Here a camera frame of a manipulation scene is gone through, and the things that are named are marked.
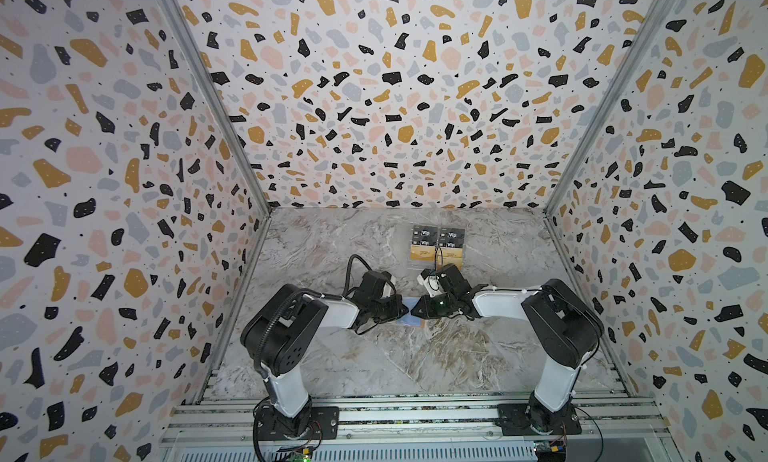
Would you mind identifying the clear acrylic card display stand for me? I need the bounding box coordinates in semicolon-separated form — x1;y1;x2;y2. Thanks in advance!
409;228;441;269

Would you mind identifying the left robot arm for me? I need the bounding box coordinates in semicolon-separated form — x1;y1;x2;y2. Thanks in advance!
240;270;408;438

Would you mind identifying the black VIP card left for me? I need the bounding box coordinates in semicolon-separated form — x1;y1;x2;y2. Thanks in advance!
411;225;439;247

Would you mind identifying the black vip card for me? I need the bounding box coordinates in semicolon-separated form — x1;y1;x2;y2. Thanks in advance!
411;225;439;247
438;227;465;249

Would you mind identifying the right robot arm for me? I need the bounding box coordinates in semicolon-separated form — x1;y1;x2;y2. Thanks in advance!
411;264;604;435

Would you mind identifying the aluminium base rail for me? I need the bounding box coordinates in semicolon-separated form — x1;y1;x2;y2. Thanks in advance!
158;392;682;461

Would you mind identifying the black VIP card right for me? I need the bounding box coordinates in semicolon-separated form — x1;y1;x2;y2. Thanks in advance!
438;227;465;249

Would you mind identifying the tan leather card holder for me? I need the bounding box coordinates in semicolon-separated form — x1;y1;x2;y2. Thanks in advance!
394;297;426;328

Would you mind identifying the gold VIP card right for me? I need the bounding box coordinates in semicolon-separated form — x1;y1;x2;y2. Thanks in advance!
438;247;464;269

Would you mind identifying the gold vip card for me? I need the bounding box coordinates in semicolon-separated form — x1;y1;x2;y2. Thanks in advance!
409;245;436;262
438;247;464;269

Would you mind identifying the gold VIP card left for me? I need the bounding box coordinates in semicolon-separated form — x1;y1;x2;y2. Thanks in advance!
409;245;436;262

